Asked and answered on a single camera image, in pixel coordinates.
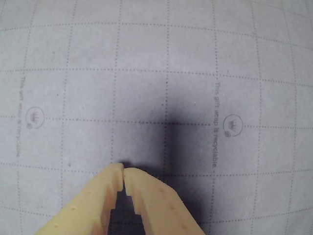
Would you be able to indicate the gridded wrapping paper sheet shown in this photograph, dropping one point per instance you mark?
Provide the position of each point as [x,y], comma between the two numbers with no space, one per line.
[97,73]

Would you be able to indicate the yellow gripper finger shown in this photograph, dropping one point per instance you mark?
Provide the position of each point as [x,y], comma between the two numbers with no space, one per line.
[83,205]
[161,210]

